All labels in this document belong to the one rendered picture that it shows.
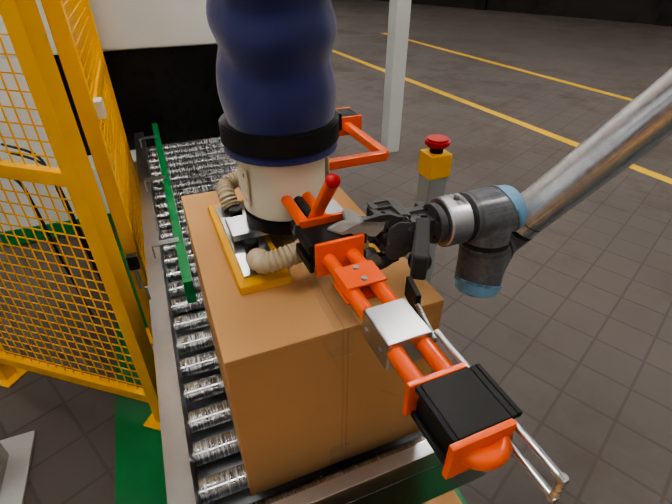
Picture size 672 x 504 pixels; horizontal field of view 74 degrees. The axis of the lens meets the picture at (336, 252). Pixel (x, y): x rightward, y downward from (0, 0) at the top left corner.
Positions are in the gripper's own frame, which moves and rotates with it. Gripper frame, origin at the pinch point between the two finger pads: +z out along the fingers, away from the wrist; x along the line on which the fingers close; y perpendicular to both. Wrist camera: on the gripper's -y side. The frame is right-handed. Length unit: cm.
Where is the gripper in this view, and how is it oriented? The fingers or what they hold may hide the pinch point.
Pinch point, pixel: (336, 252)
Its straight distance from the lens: 70.3
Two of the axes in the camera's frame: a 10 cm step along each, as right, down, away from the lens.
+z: -9.3, 2.0, -3.2
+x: 0.2, -8.2, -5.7
